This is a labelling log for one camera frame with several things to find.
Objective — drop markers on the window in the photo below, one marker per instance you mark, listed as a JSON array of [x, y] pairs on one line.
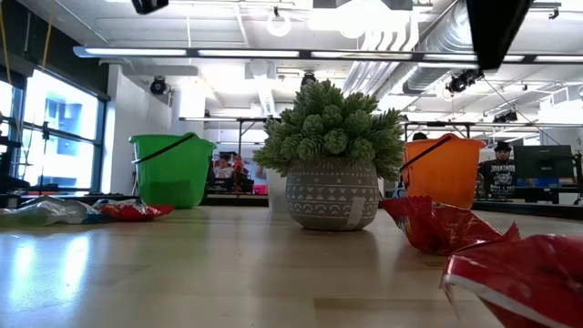
[[68, 136]]

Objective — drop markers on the red candy pack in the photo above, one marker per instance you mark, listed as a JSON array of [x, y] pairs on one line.
[[437, 228], [132, 211], [528, 282]]

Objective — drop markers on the silver ventilation duct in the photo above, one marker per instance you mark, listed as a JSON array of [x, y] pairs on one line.
[[446, 36]]

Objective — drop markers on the orange plastic bucket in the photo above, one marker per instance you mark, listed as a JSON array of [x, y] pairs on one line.
[[444, 173]]

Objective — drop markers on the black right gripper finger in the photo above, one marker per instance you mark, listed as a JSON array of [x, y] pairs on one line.
[[494, 32]]

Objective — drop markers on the green plastic bucket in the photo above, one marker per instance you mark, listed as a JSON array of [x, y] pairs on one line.
[[175, 173]]

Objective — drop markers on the artificial plant in patterned pot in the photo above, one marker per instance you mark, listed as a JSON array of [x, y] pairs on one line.
[[332, 191]]

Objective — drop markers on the overhead light bar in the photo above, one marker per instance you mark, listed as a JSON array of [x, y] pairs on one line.
[[250, 53]]

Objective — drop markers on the black ceiling spotlight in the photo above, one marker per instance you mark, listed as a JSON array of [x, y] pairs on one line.
[[308, 78], [464, 79], [158, 85]]

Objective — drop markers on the black frame table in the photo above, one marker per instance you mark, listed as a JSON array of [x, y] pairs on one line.
[[214, 119]]

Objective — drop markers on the pink box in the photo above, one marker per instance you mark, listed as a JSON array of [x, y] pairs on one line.
[[260, 189]]

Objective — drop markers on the black monitor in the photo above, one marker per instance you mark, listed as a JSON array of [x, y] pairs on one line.
[[542, 161]]

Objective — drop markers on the Hershey's cookies and creme bar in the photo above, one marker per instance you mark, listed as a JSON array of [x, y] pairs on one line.
[[41, 216]]

